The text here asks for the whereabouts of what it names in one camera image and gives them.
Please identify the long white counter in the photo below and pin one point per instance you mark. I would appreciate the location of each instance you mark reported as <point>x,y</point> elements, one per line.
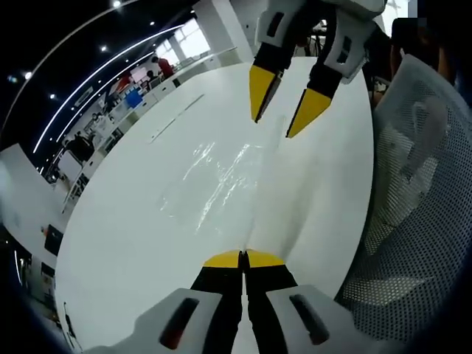
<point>147,103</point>

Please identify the white panel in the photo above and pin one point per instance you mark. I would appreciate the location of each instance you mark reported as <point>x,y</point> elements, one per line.
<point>70,166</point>

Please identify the blue box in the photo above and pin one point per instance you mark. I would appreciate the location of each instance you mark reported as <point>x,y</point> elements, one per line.
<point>133,99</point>

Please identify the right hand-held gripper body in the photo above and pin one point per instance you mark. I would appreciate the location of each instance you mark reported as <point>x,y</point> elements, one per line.
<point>363,8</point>

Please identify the dark pen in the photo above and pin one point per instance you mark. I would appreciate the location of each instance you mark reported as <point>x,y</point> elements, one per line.
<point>68,319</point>

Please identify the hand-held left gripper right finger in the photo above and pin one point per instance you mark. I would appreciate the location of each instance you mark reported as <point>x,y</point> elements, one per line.
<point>273,295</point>

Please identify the white mesh chair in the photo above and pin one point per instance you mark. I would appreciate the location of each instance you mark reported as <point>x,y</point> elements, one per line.
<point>416,206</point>

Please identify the clear food packaging bag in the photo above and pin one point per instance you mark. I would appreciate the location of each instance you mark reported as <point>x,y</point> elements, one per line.
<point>273,191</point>
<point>217,180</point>

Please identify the white pillar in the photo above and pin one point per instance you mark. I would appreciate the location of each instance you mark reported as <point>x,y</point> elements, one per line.
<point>26,195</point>
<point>221,29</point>

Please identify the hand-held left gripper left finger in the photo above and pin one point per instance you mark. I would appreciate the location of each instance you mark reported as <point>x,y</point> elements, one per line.
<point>217,295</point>

